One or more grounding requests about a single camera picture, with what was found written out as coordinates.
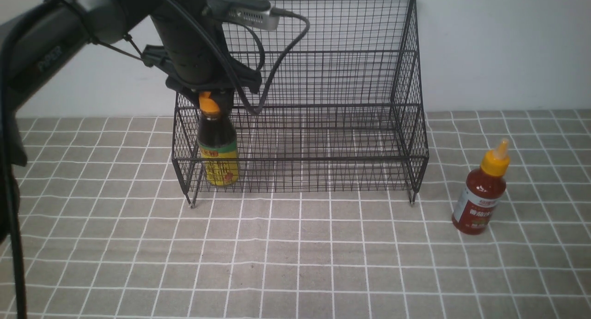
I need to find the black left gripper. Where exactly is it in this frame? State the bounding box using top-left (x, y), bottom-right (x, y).
top-left (141, 5), bottom-right (262, 118)

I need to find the dark soy sauce bottle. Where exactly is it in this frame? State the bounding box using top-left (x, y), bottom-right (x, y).
top-left (198, 92), bottom-right (239, 187)

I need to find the red chili sauce bottle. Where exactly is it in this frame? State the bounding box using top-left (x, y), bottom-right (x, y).
top-left (451, 139), bottom-right (510, 235)

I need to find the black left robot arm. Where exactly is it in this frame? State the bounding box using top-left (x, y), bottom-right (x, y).
top-left (1, 0), bottom-right (283, 240)

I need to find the grey checkered tablecloth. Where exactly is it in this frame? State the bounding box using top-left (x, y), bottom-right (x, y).
top-left (15, 109), bottom-right (591, 319)

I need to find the black camera cable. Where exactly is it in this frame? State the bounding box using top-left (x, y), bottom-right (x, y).
top-left (222, 7), bottom-right (311, 116)

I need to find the black wire mesh shelf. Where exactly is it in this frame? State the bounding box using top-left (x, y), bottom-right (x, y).
top-left (172, 0), bottom-right (429, 204)

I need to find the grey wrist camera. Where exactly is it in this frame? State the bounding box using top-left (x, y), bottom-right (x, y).
top-left (207, 0), bottom-right (279, 31)

